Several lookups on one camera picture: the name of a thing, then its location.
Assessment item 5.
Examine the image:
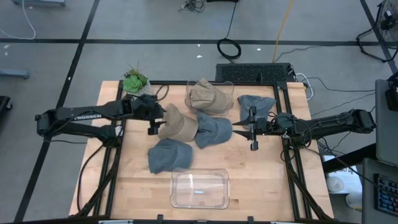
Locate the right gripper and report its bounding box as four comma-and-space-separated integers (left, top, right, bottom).
232, 105, 277, 152

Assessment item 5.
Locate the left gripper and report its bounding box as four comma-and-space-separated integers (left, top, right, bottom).
135, 94, 168, 136

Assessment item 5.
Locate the tan baseball cap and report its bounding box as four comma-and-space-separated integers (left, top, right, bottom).
188, 77, 230, 114
157, 103, 199, 143

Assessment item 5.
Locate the blue-grey baseball cap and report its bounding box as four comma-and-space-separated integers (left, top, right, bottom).
147, 138, 193, 174
237, 95, 277, 129
195, 111, 233, 149

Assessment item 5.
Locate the clear plastic bin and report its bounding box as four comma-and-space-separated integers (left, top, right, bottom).
185, 80, 235, 115
169, 168, 231, 210

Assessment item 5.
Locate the succulent in white pot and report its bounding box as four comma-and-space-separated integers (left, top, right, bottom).
123, 62, 153, 96

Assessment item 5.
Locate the black perforated computer case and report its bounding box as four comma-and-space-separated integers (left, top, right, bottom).
215, 63, 296, 83

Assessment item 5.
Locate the white paper roll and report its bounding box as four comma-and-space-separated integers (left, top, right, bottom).
326, 175, 345, 194
345, 192, 363, 210

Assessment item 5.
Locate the black floor beam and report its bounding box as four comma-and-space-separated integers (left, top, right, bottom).
322, 143, 377, 174

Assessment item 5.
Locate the grey cabinet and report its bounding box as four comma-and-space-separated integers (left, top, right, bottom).
361, 157, 398, 224

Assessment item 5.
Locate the grey desk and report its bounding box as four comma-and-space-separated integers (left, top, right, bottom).
374, 78, 398, 166

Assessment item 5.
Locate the black desk device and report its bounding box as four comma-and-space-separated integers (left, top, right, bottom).
385, 72, 398, 112

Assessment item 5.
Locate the grey metal floor bar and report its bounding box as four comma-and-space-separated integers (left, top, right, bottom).
0, 68, 30, 80

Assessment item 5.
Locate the black rounded object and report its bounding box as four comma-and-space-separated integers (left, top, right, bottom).
0, 95, 14, 119

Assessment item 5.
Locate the black keypad console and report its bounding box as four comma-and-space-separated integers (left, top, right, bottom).
374, 173, 398, 218

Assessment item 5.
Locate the grey furniture base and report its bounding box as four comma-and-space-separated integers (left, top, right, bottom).
11, 0, 67, 7

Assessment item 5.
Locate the black standing fan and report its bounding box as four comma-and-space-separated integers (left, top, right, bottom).
356, 0, 398, 63

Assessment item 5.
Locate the black aluminium table frame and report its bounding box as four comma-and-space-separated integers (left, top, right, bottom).
70, 80, 335, 224

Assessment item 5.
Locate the white computer cable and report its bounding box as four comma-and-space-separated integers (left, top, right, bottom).
294, 72, 313, 101

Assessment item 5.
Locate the coiled black cable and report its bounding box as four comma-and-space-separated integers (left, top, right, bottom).
216, 0, 243, 60

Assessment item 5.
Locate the thin black cable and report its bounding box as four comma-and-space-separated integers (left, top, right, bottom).
306, 77, 376, 93
330, 130, 352, 151
335, 92, 376, 109

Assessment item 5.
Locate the yellow cable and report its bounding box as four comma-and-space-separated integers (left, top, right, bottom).
272, 0, 295, 63

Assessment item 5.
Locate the black hanging arm cable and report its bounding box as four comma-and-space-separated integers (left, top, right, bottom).
76, 144, 105, 214

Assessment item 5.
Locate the tangled black cable bundle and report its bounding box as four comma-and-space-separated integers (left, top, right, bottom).
178, 0, 206, 13

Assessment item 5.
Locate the white floor cable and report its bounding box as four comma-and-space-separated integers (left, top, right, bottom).
0, 0, 37, 40

